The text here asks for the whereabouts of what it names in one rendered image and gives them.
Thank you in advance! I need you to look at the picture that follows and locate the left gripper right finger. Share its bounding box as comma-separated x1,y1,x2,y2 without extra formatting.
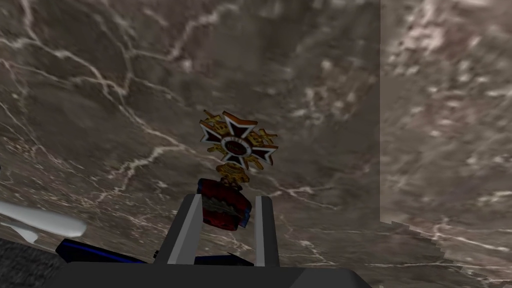
254,195,281,268

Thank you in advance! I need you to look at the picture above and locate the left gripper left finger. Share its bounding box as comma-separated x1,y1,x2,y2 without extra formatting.
153,193,203,265

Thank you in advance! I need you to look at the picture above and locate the cross medal with red ribbon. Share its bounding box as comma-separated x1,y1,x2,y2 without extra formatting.
196,110,279,232

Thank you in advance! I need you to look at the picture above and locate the black and blue flat object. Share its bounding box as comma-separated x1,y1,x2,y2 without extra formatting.
55,239,255,267

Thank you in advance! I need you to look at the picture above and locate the white utensil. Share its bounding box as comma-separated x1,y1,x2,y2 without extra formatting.
0,201,88,245

